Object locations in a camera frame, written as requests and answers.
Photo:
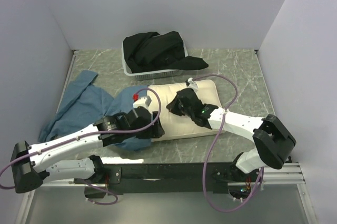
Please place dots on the white plastic basket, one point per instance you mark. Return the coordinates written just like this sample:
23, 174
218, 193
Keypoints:
148, 75

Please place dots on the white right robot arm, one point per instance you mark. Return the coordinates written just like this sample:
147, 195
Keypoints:
273, 141

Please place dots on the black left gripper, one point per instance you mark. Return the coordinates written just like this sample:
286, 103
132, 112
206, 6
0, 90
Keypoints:
155, 131

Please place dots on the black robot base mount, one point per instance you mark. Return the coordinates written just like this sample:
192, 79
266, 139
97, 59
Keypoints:
171, 177

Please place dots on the aluminium frame rail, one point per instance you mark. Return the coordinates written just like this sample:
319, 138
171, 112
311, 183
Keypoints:
200, 147

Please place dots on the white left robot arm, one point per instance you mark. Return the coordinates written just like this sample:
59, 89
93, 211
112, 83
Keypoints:
32, 165

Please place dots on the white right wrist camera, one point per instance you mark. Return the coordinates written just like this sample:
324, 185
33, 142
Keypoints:
190, 83

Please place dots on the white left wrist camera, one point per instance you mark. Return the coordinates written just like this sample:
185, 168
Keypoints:
143, 101

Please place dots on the blue fabric pillowcase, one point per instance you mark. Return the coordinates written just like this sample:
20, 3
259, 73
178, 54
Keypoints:
84, 103

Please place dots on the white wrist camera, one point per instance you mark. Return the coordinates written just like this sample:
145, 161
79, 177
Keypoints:
190, 83
143, 101

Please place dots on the cream white pillow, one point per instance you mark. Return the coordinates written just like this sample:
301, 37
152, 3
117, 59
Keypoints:
182, 127

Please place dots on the black cloth in basket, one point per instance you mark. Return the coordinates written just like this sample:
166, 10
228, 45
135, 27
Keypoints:
151, 51

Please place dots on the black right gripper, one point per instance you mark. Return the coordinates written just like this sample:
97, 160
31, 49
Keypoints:
172, 106

